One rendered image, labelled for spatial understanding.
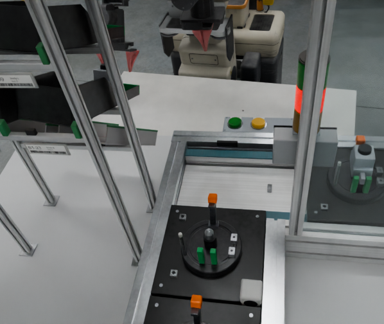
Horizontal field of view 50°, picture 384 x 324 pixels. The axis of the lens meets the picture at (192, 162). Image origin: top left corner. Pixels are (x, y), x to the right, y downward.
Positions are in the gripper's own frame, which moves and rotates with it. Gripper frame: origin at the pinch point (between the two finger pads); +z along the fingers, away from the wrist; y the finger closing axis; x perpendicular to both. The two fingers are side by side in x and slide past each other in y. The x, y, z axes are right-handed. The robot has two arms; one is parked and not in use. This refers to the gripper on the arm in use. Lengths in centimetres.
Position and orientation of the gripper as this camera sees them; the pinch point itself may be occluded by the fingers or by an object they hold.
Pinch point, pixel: (205, 47)
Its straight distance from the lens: 109.0
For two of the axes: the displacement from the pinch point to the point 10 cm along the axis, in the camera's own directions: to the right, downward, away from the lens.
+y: 9.8, 0.4, -1.8
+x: 1.6, -7.2, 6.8
